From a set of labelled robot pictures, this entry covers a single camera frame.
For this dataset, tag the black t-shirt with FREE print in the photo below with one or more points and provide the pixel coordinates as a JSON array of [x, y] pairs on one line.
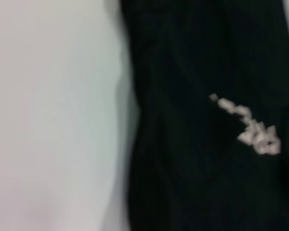
[[195, 168]]

